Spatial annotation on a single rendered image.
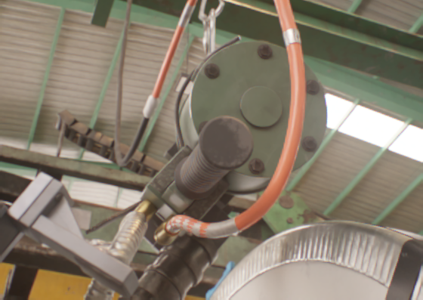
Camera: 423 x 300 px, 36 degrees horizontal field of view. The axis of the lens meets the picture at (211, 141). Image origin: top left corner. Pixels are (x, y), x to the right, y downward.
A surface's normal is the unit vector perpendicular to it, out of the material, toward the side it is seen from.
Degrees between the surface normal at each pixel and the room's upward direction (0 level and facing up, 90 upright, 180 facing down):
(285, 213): 90
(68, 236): 98
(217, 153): 115
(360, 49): 180
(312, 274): 90
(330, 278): 90
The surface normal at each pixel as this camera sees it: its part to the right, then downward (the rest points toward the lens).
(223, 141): 0.20, -0.26
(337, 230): -0.94, -0.22
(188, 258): 0.31, -0.47
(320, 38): 0.00, 0.76
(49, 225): -0.08, -0.54
